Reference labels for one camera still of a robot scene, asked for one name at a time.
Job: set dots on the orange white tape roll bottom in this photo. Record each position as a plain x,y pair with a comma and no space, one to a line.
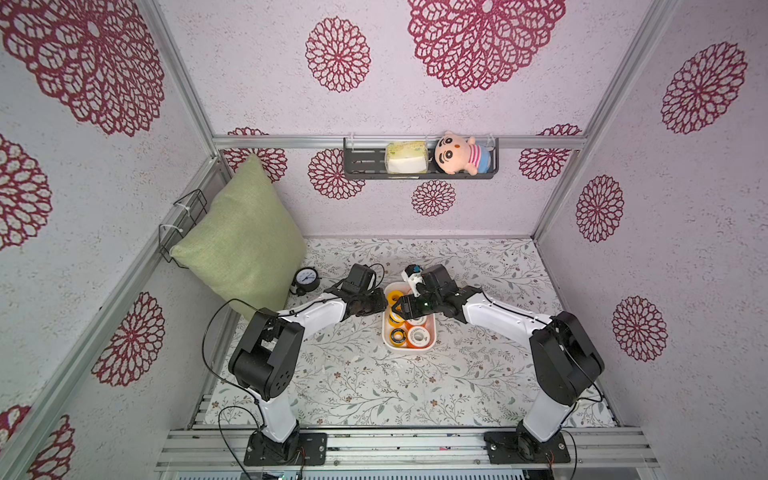
419,337

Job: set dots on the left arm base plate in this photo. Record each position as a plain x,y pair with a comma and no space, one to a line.
300,449

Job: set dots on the orange white tape roll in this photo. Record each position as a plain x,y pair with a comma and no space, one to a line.
419,337
416,322

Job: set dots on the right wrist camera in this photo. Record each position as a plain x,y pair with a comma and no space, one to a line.
412,275

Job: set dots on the black wall shelf basket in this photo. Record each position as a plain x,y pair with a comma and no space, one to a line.
365,160

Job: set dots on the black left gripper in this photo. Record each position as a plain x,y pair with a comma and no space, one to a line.
381,304

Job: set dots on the yellow black tape roll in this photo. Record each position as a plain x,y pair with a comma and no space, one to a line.
398,338

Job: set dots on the white plastic storage box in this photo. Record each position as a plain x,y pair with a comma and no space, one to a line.
386,328

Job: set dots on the black pressure gauge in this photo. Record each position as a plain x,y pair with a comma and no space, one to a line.
305,281

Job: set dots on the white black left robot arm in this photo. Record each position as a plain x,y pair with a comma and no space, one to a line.
265,359

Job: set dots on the plush doll striped shirt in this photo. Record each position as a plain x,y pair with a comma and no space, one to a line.
455,154

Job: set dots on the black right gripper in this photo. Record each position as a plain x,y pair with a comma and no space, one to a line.
411,305

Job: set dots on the black wire wall rack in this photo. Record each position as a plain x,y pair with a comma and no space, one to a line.
188,211

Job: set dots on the aluminium front rail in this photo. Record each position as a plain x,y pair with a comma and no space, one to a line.
414,448

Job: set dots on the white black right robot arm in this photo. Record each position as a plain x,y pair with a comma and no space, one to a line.
565,360

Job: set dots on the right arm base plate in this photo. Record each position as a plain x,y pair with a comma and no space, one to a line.
528,449

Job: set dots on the yellow green sponge pack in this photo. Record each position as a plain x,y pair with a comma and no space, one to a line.
406,157

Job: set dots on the green square pillow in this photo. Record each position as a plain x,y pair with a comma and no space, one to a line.
247,248

